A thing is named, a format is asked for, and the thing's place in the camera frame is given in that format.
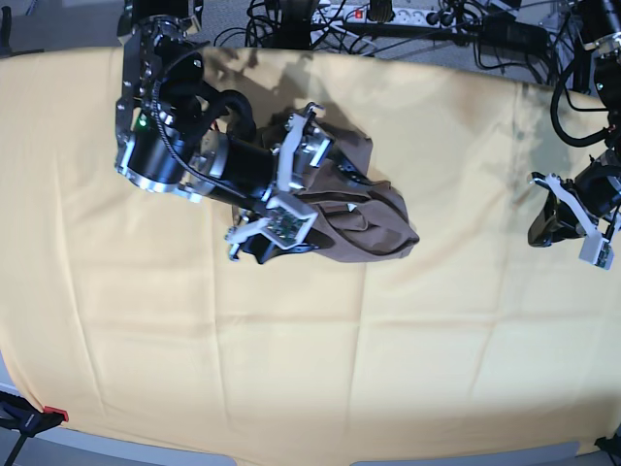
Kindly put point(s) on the black stand post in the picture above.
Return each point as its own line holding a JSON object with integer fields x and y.
{"x": 294, "y": 32}

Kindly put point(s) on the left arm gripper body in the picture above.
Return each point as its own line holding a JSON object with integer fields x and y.
{"x": 593, "y": 196}

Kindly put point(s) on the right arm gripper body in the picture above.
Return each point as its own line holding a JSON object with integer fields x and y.
{"x": 303, "y": 147}

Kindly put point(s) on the black power adapter box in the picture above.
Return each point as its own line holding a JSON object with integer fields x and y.
{"x": 513, "y": 35}

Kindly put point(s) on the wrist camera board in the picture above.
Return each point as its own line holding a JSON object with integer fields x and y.
{"x": 597, "y": 251}
{"x": 288, "y": 220}

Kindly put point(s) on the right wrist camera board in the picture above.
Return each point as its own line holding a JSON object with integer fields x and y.
{"x": 288, "y": 220}

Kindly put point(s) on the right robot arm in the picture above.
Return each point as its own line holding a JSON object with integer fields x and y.
{"x": 178, "y": 134}

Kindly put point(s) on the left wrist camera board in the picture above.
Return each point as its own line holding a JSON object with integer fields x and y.
{"x": 597, "y": 251}

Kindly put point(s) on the brown T-shirt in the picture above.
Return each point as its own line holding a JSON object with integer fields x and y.
{"x": 364, "y": 224}

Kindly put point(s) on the white power strip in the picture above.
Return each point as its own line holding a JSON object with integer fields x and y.
{"x": 358, "y": 17}

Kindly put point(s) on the blue orange table clamp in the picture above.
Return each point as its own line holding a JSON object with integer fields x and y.
{"x": 18, "y": 415}

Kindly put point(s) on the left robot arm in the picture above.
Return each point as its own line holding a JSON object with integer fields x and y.
{"x": 583, "y": 51}

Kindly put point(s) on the yellow table cloth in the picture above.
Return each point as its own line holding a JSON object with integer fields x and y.
{"x": 122, "y": 308}

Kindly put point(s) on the black clamp right corner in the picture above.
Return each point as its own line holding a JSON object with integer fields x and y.
{"x": 611, "y": 446}

